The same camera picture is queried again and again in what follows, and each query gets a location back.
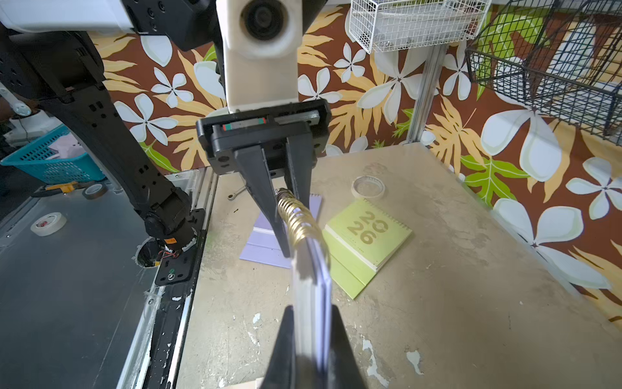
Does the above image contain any white wire basket left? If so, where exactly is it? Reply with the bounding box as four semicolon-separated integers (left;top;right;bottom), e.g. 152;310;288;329
348;0;491;54

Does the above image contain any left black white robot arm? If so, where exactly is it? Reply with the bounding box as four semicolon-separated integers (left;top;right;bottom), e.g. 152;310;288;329
1;1;330;255

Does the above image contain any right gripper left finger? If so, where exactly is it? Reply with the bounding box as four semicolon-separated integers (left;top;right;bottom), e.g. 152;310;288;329
260;306;296;389

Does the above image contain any teal plastic basket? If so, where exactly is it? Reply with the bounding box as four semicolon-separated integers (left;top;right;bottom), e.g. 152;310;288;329
1;125;105;184

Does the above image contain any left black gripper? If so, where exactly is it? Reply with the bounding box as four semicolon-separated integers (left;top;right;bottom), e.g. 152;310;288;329
196;99;331;258

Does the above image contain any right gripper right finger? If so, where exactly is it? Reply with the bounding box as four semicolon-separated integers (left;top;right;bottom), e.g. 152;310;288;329
325;306;367;389

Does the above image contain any green 2026 desk calendar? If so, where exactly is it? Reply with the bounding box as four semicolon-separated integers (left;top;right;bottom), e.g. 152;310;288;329
322;199;412;300

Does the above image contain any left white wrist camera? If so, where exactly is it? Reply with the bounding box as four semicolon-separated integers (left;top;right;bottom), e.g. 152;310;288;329
215;1;303;113

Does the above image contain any clear round lid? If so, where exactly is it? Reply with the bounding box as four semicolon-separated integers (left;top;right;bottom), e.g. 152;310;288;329
351;176;386;199

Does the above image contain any black wire basket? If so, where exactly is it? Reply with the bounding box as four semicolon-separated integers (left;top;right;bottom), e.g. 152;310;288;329
466;1;621;146

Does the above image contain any silver wrench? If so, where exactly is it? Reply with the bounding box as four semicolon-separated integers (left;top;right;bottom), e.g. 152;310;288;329
228;186;246;201

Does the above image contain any white tape roll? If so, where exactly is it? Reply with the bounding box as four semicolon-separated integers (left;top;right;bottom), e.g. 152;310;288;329
30;212;67;237

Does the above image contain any purple 2026 calendar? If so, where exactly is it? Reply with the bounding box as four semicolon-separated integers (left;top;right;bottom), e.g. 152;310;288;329
277;188;332;374
240;194;330;273

